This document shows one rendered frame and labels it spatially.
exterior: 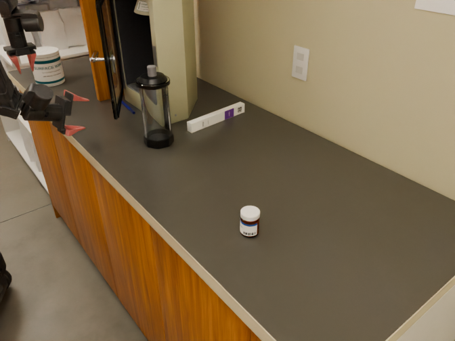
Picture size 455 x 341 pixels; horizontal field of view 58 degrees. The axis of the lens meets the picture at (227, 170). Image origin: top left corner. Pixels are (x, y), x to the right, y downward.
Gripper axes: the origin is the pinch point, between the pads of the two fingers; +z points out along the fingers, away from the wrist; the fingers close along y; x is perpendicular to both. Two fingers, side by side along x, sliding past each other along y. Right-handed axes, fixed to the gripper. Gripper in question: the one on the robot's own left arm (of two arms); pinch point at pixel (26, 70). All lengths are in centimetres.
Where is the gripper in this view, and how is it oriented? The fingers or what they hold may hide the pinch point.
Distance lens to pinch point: 179.8
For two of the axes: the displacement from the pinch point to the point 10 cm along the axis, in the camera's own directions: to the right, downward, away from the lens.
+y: 7.9, -3.4, 5.2
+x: -6.2, -4.2, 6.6
